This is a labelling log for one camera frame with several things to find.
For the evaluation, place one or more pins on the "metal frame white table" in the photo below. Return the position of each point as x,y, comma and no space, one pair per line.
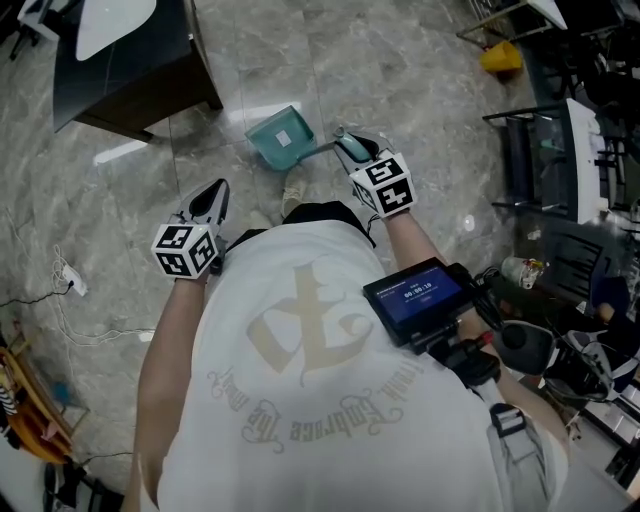
545,7

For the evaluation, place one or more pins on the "yellow bucket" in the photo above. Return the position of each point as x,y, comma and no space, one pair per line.
500,57

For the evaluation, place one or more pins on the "person's white printed t-shirt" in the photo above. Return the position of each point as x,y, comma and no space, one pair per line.
320,415

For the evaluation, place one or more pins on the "person's right beige shoe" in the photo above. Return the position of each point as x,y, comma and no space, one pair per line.
292,197

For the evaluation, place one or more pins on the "black monitor mount clamp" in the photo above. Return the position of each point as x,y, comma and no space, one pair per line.
465,360

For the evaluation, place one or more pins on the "white shelled black seat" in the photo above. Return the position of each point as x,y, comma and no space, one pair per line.
530,347

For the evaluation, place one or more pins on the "white power strip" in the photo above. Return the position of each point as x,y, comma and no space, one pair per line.
75,281

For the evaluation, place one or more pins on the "person's left beige shoe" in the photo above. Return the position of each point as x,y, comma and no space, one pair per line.
257,220

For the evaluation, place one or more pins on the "dark wooden side table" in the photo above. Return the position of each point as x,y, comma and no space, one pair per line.
135,75

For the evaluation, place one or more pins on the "person's beige shoe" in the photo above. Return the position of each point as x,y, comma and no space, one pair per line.
257,220
292,197

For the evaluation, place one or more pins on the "white bucket with items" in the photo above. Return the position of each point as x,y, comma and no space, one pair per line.
517,272

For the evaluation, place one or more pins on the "white rounded panel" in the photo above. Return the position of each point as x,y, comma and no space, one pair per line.
110,25

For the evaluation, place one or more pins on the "orange wooden chair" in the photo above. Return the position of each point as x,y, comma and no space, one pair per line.
40,430

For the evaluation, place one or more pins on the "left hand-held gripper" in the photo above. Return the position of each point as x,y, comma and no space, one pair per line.
182,250

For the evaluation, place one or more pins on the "person's black shorts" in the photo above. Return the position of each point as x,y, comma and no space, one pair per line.
320,212

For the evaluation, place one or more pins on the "teal plastic dustpan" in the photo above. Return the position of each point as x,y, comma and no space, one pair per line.
280,142

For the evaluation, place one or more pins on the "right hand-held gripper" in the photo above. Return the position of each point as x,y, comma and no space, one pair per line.
385,187

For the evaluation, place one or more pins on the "person's right forearm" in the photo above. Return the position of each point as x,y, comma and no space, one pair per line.
410,240

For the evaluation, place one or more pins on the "person's left forearm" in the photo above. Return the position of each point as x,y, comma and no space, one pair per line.
165,360

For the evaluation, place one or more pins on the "black frame glass table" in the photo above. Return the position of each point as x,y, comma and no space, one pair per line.
585,160

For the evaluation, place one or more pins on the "small black monitor screen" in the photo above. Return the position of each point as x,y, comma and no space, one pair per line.
417,297

